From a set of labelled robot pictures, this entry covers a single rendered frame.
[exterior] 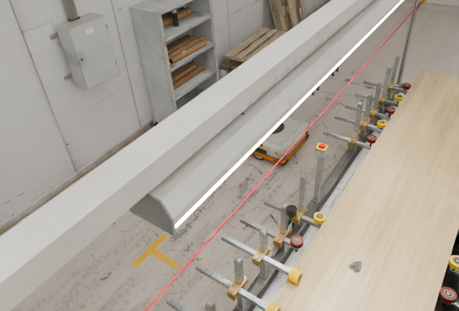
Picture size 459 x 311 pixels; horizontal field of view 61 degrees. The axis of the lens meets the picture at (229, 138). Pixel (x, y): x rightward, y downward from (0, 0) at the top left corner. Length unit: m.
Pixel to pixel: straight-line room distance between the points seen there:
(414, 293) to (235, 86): 1.85
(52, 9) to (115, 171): 3.47
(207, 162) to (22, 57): 3.32
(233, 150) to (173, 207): 0.19
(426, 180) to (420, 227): 0.47
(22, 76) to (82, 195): 3.41
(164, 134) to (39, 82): 3.43
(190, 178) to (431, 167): 2.64
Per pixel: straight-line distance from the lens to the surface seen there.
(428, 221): 2.81
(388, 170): 3.10
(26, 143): 4.20
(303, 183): 2.57
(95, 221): 0.61
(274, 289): 2.65
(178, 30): 4.60
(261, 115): 0.89
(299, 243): 2.50
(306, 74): 1.06
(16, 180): 4.31
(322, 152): 2.68
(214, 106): 0.76
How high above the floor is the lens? 2.86
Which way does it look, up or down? 36 degrees down
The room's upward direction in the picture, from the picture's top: 4 degrees counter-clockwise
